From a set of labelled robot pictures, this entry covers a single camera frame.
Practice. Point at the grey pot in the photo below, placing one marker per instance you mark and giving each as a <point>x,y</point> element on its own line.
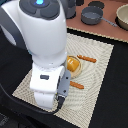
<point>69,7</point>

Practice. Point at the brown wooden tray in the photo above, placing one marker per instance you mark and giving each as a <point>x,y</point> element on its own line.
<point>103,29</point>

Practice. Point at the knife with orange handle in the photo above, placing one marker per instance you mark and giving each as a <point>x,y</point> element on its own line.
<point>86,58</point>

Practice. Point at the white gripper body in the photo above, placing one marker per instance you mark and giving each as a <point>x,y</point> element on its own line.
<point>48,84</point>

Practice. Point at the round beige plate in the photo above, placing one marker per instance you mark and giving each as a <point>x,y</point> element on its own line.
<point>78,70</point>

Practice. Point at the grey saucepan with handle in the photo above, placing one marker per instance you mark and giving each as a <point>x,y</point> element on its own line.
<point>93,15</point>

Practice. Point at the fork with orange handle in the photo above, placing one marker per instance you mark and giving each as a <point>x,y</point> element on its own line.
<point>74,84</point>

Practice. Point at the beige bowl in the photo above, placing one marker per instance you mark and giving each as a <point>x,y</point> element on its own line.
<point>122,15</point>

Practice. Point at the white woven placemat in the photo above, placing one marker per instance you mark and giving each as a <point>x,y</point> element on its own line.
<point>79,104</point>

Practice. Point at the orange bread loaf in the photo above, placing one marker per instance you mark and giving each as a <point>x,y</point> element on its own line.
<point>72,64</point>

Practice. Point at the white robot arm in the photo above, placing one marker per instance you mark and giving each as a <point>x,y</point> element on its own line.
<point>39,26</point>

